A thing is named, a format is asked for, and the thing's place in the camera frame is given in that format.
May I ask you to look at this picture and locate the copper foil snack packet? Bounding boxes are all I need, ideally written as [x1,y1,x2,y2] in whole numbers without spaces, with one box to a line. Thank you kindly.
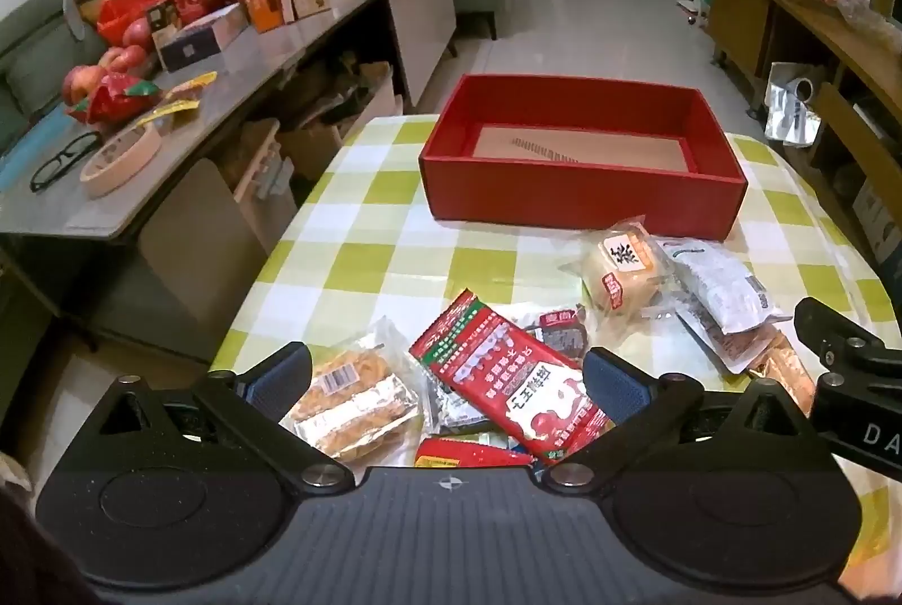
[746,332,816,416]

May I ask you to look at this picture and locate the long red snack packet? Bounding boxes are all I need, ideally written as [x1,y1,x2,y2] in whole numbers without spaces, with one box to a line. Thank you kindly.
[410,290,610,461]

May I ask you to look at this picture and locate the dark jerky packet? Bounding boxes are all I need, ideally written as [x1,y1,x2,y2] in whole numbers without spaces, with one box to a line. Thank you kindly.
[524,304,589,366]

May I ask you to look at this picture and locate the waffle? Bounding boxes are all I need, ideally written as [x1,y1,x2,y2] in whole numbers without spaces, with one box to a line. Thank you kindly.
[280,318,437,466]

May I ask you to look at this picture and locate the white snack pouch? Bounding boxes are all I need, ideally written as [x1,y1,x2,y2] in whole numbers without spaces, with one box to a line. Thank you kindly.
[656,237,789,335]

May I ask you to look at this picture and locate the steamed cake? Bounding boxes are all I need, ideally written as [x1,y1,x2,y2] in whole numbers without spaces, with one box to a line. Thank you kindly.
[560,215,674,321]

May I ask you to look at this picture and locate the silver black snack packet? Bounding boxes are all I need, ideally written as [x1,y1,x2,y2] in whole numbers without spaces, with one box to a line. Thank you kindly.
[430,377,492,435]

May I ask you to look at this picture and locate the small clear meat packet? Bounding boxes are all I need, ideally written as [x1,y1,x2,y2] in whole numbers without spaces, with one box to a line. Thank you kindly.
[676,306,778,374]

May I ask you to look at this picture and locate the red yellow snack packet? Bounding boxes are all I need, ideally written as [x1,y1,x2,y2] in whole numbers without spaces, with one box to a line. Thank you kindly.
[414,437,535,469]

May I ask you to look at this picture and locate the green checkered tablecloth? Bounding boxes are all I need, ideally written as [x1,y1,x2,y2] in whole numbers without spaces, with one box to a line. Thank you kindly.
[214,116,900,370]

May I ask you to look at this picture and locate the grey long coffee table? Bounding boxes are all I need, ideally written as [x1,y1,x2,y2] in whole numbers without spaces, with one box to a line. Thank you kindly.
[2,0,456,362]

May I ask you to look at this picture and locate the silver foil bag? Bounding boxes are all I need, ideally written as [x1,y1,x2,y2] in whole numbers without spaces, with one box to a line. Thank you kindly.
[764,61,825,148]

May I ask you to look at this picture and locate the red cardboard box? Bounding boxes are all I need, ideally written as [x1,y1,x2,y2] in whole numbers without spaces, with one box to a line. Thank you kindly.
[419,73,748,241]

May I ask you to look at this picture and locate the beige tape roll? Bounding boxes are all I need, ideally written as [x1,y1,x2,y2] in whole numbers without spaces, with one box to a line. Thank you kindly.
[79,122,162,199]

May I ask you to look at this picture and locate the wooden tv cabinet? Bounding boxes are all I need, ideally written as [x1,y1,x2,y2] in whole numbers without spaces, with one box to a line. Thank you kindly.
[706,0,900,264]

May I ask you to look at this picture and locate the black eyeglasses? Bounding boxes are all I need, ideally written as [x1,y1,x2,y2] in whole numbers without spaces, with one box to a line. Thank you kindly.
[29,131,104,194]

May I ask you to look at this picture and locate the black flat gift box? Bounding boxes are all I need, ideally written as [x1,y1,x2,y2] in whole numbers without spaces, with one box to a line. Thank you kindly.
[157,2,249,72]

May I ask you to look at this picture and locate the red apple pile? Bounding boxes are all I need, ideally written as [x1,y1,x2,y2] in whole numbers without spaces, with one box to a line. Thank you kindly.
[61,19,157,107]

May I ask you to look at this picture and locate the green sofa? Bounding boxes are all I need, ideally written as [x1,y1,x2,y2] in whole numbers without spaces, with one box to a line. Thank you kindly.
[2,0,105,150]

